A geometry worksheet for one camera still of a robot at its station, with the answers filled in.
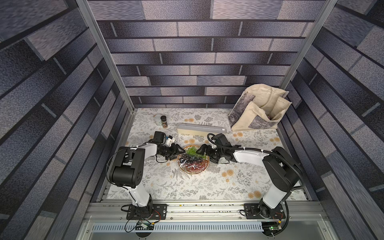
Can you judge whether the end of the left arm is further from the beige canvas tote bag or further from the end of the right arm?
the beige canvas tote bag

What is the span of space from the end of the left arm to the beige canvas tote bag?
0.47 metres

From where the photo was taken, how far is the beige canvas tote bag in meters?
0.89

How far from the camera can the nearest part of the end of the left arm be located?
2.65 ft
